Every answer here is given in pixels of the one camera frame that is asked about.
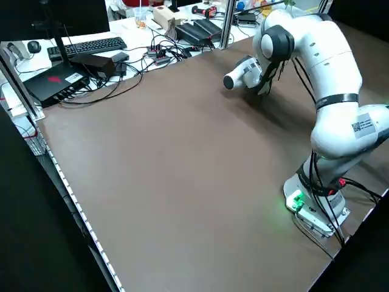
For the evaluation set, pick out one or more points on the black computer mouse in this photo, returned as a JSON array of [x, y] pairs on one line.
[[34, 46]]

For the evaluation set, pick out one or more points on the aluminium table edge rail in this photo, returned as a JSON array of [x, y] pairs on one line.
[[76, 207]]

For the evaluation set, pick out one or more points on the black keyboard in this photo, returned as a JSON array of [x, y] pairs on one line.
[[88, 45]]

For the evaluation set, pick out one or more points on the grey headset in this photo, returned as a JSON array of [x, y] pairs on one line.
[[18, 50]]

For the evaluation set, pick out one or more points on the brown pouch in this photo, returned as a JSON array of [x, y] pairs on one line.
[[171, 29]]

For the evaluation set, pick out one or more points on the small black adapter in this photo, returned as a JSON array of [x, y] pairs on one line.
[[121, 56]]

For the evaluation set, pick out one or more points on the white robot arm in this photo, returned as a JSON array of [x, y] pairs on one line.
[[328, 61]]

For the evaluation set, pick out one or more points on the aluminium frame post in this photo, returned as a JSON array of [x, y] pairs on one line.
[[21, 85], [228, 24]]

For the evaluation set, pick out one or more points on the tan cardboard box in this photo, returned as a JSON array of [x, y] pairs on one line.
[[165, 15]]

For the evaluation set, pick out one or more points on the dark brown box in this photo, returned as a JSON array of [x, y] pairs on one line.
[[94, 64]]

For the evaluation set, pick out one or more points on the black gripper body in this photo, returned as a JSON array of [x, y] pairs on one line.
[[265, 86]]

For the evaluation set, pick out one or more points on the clear plastic cup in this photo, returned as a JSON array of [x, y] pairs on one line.
[[140, 19]]

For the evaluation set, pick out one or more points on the red and black tool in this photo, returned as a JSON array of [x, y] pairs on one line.
[[206, 10]]

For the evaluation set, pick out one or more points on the black computer monitor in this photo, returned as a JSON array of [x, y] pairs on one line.
[[60, 15]]

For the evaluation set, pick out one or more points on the black box with red logo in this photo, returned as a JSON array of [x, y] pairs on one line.
[[51, 85]]

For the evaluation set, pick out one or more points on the black docking station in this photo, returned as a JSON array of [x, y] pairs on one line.
[[246, 18]]

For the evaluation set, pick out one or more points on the grey usb hub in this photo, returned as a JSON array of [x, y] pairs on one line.
[[159, 56]]

